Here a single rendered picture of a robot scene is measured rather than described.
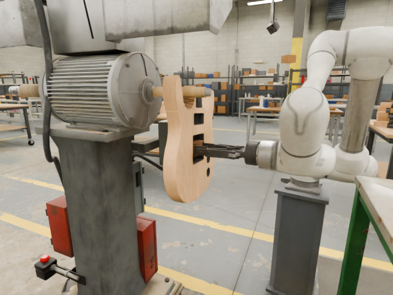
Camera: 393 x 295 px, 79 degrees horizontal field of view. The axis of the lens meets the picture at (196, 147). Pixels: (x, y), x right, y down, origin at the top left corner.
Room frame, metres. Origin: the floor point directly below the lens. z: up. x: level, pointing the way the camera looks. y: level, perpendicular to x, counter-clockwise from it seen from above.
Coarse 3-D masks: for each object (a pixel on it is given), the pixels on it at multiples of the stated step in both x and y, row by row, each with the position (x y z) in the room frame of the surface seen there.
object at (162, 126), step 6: (162, 126) 1.02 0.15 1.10; (162, 132) 1.02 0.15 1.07; (162, 138) 1.02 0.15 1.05; (162, 144) 1.02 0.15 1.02; (162, 150) 1.02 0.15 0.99; (132, 156) 1.04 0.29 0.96; (138, 156) 1.05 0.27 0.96; (144, 156) 1.06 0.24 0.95; (162, 156) 1.03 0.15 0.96; (132, 162) 1.04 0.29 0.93; (150, 162) 1.05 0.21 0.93; (162, 162) 1.03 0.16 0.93; (162, 168) 1.05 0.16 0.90
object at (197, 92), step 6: (156, 90) 0.79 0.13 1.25; (162, 90) 0.78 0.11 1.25; (186, 90) 0.75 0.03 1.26; (192, 90) 0.74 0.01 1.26; (198, 90) 0.73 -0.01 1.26; (156, 96) 0.80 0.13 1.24; (162, 96) 0.79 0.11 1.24; (186, 96) 0.75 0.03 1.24; (192, 96) 0.74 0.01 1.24; (198, 96) 0.74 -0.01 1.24; (204, 96) 0.73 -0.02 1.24
